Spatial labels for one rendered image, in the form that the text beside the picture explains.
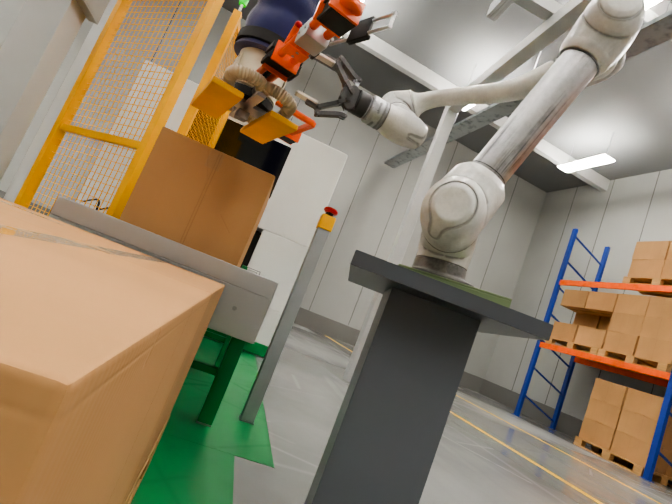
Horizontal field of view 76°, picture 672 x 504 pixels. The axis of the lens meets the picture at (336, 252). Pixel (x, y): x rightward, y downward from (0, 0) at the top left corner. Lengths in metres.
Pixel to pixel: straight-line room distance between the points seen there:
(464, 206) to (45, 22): 2.05
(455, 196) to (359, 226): 9.97
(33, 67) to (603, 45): 2.17
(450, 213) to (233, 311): 0.75
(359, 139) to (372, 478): 10.49
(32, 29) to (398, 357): 2.11
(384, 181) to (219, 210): 10.02
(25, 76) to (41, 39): 0.18
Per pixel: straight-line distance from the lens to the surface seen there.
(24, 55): 2.48
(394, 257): 4.50
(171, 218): 1.50
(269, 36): 1.53
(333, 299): 10.76
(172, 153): 1.55
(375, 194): 11.23
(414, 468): 1.23
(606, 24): 1.30
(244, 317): 1.41
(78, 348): 0.18
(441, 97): 1.53
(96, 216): 1.47
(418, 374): 1.18
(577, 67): 1.28
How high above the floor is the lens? 0.59
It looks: 8 degrees up
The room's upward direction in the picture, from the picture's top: 22 degrees clockwise
